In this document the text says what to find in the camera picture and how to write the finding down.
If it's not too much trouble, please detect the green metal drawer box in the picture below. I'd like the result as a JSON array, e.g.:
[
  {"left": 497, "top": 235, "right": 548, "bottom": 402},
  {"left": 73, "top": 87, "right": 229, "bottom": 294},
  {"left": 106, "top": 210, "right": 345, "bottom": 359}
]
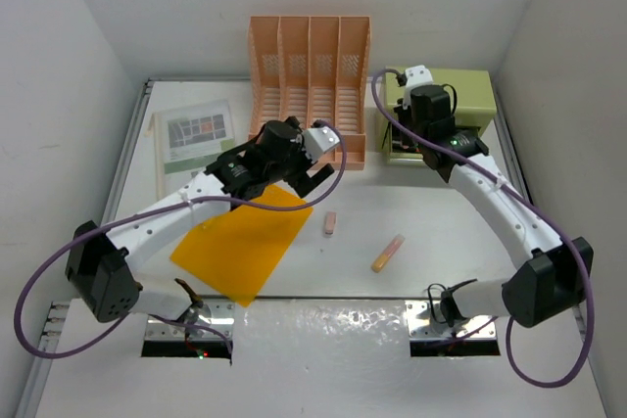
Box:
[{"left": 375, "top": 69, "right": 497, "bottom": 166}]

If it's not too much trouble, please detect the pink eraser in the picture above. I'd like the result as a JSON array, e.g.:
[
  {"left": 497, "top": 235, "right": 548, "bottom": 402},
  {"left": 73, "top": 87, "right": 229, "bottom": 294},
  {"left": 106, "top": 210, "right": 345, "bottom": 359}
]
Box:
[{"left": 323, "top": 211, "right": 337, "bottom": 236}]

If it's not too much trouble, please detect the orange plastic clipboard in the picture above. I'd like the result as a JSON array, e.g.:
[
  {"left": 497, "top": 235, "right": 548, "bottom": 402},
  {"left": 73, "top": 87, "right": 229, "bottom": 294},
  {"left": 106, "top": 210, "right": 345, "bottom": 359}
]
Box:
[{"left": 170, "top": 206, "right": 313, "bottom": 307}]

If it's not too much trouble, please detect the yellow pink highlighter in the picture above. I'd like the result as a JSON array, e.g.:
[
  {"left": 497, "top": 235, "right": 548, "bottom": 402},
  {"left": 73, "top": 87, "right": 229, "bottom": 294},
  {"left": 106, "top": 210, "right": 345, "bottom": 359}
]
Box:
[{"left": 370, "top": 234, "right": 405, "bottom": 273}]

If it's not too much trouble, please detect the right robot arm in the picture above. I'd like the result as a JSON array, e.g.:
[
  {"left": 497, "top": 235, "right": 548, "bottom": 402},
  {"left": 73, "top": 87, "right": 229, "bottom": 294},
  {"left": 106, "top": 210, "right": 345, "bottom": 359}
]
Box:
[{"left": 395, "top": 84, "right": 594, "bottom": 328}]

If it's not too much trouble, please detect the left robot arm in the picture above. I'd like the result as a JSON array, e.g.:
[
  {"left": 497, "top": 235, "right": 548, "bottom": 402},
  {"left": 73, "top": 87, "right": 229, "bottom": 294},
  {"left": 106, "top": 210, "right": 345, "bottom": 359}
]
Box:
[{"left": 66, "top": 116, "right": 342, "bottom": 323}]

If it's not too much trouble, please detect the clear mesh document pouch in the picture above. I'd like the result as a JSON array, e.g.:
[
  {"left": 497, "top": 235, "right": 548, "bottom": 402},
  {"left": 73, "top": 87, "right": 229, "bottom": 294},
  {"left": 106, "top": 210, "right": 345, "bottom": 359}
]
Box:
[{"left": 148, "top": 99, "right": 236, "bottom": 200}]

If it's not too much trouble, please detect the pink plastic file organizer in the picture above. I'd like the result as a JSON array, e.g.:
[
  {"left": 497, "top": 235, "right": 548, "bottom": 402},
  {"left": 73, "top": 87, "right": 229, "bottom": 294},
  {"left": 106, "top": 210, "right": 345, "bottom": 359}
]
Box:
[{"left": 248, "top": 16, "right": 371, "bottom": 170}]

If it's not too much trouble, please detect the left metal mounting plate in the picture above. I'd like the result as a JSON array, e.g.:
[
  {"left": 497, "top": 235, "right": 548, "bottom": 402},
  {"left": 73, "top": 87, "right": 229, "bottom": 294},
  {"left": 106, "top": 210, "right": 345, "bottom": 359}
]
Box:
[{"left": 145, "top": 299, "right": 235, "bottom": 342}]

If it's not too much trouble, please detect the metal mounting plate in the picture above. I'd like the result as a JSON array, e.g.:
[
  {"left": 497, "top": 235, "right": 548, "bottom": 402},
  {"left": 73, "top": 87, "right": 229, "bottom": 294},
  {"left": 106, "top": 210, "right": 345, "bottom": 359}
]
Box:
[
  {"left": 405, "top": 299, "right": 497, "bottom": 343},
  {"left": 145, "top": 299, "right": 235, "bottom": 342}
]

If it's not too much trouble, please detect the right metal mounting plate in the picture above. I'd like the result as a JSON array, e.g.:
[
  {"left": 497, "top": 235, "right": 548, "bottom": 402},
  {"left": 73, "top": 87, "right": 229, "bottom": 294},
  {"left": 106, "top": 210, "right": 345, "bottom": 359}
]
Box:
[{"left": 405, "top": 299, "right": 497, "bottom": 343}]

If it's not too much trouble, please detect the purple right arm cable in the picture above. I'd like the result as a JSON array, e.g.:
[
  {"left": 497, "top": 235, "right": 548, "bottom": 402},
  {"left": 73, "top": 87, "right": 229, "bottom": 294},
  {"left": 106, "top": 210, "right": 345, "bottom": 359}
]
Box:
[{"left": 369, "top": 68, "right": 596, "bottom": 388}]

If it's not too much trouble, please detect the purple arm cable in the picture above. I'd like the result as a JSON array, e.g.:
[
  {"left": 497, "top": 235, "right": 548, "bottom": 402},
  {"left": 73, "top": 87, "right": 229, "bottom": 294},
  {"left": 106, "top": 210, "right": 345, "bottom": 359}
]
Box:
[
  {"left": 369, "top": 68, "right": 596, "bottom": 388},
  {"left": 13, "top": 118, "right": 349, "bottom": 358}
]

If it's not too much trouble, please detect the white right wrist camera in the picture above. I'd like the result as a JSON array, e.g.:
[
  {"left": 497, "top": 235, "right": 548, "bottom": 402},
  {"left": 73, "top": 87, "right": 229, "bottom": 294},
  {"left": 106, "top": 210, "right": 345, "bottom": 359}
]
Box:
[{"left": 400, "top": 65, "right": 434, "bottom": 90}]

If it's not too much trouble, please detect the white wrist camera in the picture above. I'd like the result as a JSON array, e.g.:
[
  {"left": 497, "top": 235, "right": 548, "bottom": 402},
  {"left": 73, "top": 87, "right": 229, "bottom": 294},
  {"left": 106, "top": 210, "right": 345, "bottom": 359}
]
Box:
[
  {"left": 303, "top": 124, "right": 340, "bottom": 163},
  {"left": 400, "top": 65, "right": 434, "bottom": 90}
]

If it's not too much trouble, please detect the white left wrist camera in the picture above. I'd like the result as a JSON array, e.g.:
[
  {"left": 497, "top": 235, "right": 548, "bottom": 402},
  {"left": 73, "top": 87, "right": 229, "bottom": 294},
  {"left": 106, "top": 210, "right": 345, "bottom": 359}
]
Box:
[{"left": 303, "top": 124, "right": 340, "bottom": 163}]

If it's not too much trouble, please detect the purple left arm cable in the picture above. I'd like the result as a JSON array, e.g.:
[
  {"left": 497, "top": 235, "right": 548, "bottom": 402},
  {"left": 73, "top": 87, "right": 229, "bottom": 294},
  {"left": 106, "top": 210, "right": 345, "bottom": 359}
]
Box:
[{"left": 13, "top": 118, "right": 349, "bottom": 358}]

